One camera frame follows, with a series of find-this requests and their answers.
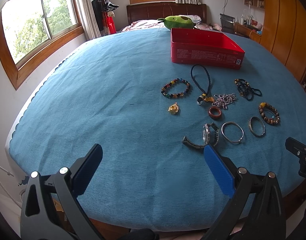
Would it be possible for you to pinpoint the wooden wardrobe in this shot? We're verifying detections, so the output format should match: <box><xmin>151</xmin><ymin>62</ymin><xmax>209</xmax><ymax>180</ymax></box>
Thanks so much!
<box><xmin>249</xmin><ymin>0</ymin><xmax>306</xmax><ymax>83</ymax></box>

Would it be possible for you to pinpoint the left side window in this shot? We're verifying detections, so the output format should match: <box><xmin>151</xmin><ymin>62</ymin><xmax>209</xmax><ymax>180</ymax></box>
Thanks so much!
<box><xmin>0</xmin><ymin>0</ymin><xmax>84</xmax><ymax>89</ymax></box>

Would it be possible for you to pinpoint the engraved silver bangle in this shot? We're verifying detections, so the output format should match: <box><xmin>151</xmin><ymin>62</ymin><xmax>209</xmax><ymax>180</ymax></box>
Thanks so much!
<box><xmin>248</xmin><ymin>116</ymin><xmax>266</xmax><ymax>138</ymax></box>

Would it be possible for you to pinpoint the coat rack with clothes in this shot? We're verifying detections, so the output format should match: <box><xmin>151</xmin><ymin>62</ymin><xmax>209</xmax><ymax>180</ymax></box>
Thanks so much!
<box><xmin>91</xmin><ymin>0</ymin><xmax>119</xmax><ymax>36</ymax></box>

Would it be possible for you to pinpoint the black cord pendant lanyard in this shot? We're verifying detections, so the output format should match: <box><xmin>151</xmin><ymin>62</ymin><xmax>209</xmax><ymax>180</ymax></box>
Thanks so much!
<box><xmin>190</xmin><ymin>64</ymin><xmax>215</xmax><ymax>106</ymax></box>

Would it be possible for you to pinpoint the green avocado plush toy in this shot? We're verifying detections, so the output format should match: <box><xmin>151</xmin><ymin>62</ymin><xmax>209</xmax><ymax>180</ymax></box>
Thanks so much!
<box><xmin>157</xmin><ymin>15</ymin><xmax>195</xmax><ymax>30</ymax></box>

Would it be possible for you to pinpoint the dark wooden headboard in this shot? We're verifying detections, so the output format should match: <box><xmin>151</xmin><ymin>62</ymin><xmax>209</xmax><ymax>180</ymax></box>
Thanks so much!
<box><xmin>126</xmin><ymin>2</ymin><xmax>207</xmax><ymax>24</ymax></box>

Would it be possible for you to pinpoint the silver bangle with clasp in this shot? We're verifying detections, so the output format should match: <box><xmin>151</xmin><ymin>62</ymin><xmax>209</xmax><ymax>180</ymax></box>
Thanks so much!
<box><xmin>221</xmin><ymin>121</ymin><xmax>244</xmax><ymax>144</ymax></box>

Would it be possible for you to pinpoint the wooden desk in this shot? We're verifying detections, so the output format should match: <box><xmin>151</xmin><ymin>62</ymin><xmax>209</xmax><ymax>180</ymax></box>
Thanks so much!
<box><xmin>234</xmin><ymin>22</ymin><xmax>261</xmax><ymax>43</ymax></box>

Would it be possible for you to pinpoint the beige curtain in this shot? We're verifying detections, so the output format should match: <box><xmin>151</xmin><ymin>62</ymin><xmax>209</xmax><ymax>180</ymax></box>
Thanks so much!
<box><xmin>76</xmin><ymin>0</ymin><xmax>101</xmax><ymax>40</ymax></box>

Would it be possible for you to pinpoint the red-brown wooden ring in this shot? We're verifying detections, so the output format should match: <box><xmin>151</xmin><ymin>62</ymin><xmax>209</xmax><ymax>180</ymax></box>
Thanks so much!
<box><xmin>208</xmin><ymin>106</ymin><xmax>222</xmax><ymax>120</ymax></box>

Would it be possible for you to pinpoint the black desk chair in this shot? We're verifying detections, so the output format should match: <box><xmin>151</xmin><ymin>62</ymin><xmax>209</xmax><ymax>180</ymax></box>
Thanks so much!
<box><xmin>220</xmin><ymin>14</ymin><xmax>235</xmax><ymax>34</ymax></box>

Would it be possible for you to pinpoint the gold pendant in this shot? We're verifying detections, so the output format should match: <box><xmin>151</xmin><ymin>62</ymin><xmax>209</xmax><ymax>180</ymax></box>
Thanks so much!
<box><xmin>167</xmin><ymin>102</ymin><xmax>179</xmax><ymax>115</ymax></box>

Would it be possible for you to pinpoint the dark beaded cord necklace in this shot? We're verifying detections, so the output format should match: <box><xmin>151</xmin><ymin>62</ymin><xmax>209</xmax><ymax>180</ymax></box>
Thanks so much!
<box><xmin>234</xmin><ymin>78</ymin><xmax>263</xmax><ymax>101</ymax></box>

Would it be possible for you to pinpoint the brown wooden bead bracelet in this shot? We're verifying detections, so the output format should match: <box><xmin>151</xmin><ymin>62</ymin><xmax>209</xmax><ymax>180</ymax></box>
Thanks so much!
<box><xmin>258</xmin><ymin>101</ymin><xmax>280</xmax><ymax>126</ymax></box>

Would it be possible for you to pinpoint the blue bed blanket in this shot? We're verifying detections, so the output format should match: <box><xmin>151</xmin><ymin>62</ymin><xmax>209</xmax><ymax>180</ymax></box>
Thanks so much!
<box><xmin>9</xmin><ymin>28</ymin><xmax>306</xmax><ymax>231</ymax></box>

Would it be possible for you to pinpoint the silver ball chain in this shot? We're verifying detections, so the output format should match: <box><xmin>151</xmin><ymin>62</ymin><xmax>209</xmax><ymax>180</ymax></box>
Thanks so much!
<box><xmin>211</xmin><ymin>93</ymin><xmax>238</xmax><ymax>110</ymax></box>

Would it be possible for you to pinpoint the folded pillow bedding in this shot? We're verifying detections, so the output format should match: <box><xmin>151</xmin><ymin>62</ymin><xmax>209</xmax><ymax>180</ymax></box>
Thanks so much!
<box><xmin>184</xmin><ymin>15</ymin><xmax>222</xmax><ymax>31</ymax></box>

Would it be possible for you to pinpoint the red tin box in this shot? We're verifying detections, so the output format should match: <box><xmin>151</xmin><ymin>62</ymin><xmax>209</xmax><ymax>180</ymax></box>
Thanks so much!
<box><xmin>171</xmin><ymin>28</ymin><xmax>245</xmax><ymax>70</ymax></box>

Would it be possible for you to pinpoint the multicolour bead bracelet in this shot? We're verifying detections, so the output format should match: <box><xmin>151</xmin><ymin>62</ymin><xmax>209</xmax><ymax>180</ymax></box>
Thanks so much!
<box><xmin>160</xmin><ymin>77</ymin><xmax>191</xmax><ymax>99</ymax></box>

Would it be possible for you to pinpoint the silver wrist watch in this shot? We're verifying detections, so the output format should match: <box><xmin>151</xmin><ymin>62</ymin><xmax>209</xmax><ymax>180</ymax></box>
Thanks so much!
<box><xmin>182</xmin><ymin>122</ymin><xmax>219</xmax><ymax>150</ymax></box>

